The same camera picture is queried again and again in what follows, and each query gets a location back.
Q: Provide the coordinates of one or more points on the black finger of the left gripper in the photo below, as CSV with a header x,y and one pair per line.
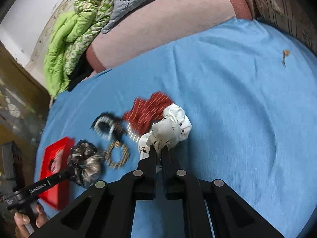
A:
x,y
49,182

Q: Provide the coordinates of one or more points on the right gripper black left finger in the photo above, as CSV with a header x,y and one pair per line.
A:
x,y
105,209

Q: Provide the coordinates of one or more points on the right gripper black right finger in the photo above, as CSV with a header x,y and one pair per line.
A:
x,y
211,209

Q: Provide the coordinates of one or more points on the black claw hair clip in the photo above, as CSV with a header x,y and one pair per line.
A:
x,y
109,127

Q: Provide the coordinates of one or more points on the red polka dot scrunchie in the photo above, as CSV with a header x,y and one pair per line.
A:
x,y
145,111

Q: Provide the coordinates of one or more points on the white cherry print scrunchie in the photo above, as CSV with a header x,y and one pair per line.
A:
x,y
170,131

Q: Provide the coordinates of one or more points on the red white plaid scrunchie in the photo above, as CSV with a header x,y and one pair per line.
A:
x,y
56,162

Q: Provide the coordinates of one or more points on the red jewelry box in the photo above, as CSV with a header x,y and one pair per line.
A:
x,y
56,197

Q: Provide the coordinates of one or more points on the person left hand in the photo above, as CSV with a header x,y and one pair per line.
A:
x,y
22,220

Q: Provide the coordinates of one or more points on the blue towel cloth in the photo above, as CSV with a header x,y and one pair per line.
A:
x,y
253,120

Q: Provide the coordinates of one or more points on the green quilted blanket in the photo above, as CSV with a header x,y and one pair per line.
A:
x,y
72,34

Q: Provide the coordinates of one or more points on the small gold earring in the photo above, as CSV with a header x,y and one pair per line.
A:
x,y
286,53

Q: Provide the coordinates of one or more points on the striped floral cushion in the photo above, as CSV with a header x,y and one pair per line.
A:
x,y
289,16

